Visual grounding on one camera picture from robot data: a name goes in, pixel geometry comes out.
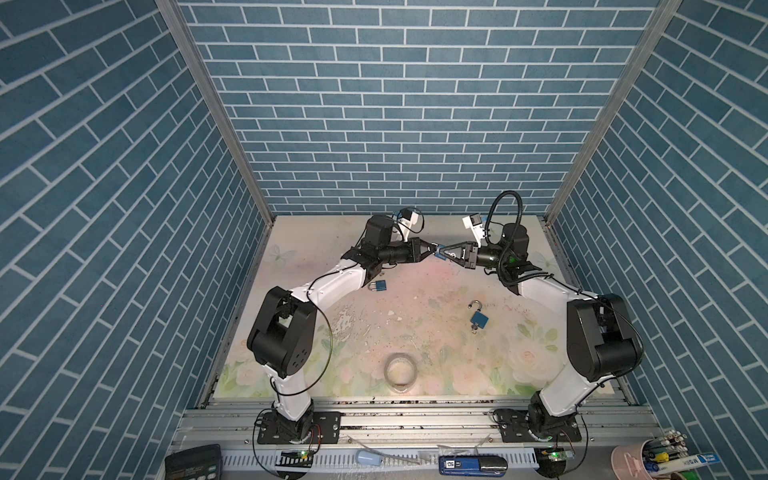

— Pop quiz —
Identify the light blue small object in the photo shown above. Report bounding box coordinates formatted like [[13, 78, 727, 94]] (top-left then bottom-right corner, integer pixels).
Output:
[[355, 450, 383, 467]]

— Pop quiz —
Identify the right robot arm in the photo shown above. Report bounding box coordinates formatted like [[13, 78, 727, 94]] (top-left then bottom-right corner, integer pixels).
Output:
[[437, 190, 644, 441]]

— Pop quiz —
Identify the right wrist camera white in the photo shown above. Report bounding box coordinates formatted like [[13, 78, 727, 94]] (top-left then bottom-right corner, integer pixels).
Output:
[[462, 213, 486, 247]]

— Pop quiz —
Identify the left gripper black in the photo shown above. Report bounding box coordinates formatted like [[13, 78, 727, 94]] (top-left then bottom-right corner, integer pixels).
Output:
[[376, 238, 437, 266]]

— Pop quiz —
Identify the clear tape roll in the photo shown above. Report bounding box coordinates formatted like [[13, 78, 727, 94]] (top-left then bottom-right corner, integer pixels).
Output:
[[384, 353, 418, 393]]

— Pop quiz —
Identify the blue black device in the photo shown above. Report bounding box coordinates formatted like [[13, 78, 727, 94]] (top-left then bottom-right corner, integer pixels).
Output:
[[438, 455, 508, 478]]

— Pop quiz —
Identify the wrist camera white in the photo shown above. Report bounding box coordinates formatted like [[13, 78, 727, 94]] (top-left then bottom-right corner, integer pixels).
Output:
[[462, 213, 486, 247], [394, 207, 425, 241]]

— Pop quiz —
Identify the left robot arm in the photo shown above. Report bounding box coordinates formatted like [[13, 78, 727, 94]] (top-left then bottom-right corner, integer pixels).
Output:
[[246, 207, 437, 443]]

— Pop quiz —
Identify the black calculator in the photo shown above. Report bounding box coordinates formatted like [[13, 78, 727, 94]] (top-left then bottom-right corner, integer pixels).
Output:
[[164, 444, 223, 480]]

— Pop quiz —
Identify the pink pen cup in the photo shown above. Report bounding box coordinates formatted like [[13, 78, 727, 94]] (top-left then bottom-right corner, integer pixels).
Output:
[[610, 443, 652, 480]]

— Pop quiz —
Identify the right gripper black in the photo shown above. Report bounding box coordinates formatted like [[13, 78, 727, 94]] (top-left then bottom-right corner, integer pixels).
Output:
[[440, 243, 509, 273]]

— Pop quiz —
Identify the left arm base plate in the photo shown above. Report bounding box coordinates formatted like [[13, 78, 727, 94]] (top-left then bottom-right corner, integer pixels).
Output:
[[256, 409, 341, 446]]

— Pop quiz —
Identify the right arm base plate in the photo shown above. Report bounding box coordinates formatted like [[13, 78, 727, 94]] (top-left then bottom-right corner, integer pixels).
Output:
[[491, 408, 582, 443]]

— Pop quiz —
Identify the aluminium mounting rail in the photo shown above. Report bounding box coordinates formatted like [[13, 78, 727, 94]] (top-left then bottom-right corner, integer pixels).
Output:
[[171, 399, 661, 450]]

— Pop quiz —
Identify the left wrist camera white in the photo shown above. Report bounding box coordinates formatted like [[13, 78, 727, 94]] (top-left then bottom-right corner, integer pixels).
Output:
[[394, 207, 425, 241]]

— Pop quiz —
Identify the blue padlock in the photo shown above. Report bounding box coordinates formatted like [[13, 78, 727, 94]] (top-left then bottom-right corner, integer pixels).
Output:
[[435, 244, 450, 261], [468, 300, 488, 334], [368, 280, 387, 292]]

